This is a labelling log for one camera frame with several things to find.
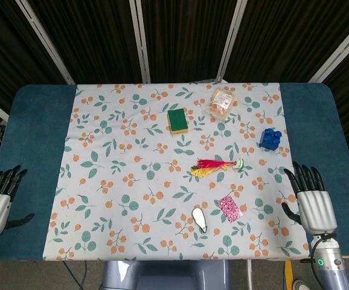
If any white oval spoon-shaped object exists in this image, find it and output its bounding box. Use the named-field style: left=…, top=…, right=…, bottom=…
left=191, top=207, right=208, bottom=234

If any colourful feather shuttlecock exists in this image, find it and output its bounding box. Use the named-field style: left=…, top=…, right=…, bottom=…
left=190, top=158, right=245, bottom=179

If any green and yellow sponge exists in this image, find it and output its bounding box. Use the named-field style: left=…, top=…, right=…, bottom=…
left=167, top=109, right=190, bottom=135

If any blue cable on floor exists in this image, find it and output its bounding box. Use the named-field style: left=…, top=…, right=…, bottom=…
left=63, top=260, right=88, bottom=290

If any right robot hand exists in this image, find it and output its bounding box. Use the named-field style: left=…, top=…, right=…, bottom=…
left=281, top=161, right=338, bottom=235

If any white folding screen frame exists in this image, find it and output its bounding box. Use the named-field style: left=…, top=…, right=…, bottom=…
left=0, top=0, right=349, bottom=121

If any pink patterned candy packet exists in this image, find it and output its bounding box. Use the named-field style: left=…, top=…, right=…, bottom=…
left=217, top=195, right=243, bottom=224

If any clear bag of snacks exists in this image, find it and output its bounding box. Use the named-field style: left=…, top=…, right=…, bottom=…
left=208, top=87, right=239, bottom=119

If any grey robot torso base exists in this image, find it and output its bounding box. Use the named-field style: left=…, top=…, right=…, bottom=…
left=101, top=259, right=232, bottom=290

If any floral patterned tablecloth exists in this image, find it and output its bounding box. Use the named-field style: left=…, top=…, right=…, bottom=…
left=43, top=82, right=310, bottom=262

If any blue toy building block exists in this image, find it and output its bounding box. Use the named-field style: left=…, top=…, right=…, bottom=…
left=258, top=127, right=283, bottom=151

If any blue felt table mat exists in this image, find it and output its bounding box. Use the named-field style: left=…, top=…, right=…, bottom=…
left=0, top=82, right=349, bottom=262

